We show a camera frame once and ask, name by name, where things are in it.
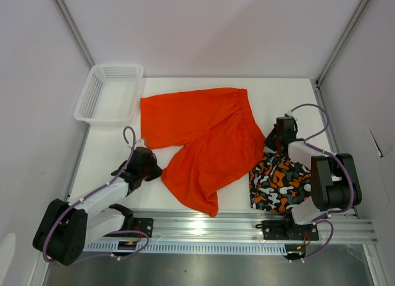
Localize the slotted cable duct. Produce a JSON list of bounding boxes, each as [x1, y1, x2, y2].
[[83, 240, 303, 256]]

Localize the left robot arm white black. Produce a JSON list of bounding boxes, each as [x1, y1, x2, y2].
[[32, 146, 162, 266]]

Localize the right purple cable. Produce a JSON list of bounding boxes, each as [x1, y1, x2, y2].
[[285, 103, 356, 262]]

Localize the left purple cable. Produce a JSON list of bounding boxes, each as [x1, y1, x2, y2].
[[41, 126, 151, 264]]

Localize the aluminium mounting rail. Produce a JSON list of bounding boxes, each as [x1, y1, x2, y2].
[[133, 208, 378, 244]]

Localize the purple cable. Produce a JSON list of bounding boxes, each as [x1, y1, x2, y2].
[[285, 103, 356, 262], [41, 126, 151, 264]]

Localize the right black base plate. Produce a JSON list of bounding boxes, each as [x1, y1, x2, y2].
[[255, 220, 319, 241]]

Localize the camouflage orange black shorts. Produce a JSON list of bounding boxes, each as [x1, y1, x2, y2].
[[249, 153, 311, 214]]

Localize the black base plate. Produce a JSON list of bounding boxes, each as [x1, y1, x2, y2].
[[121, 217, 154, 238], [255, 220, 319, 241]]

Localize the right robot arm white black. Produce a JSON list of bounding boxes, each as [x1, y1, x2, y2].
[[266, 116, 362, 239]]

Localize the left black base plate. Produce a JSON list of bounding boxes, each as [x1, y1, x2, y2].
[[121, 217, 154, 238]]

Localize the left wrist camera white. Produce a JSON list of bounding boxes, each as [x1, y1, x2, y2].
[[135, 138, 147, 148]]

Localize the white plastic basket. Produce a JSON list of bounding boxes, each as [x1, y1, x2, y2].
[[73, 63, 144, 127]]

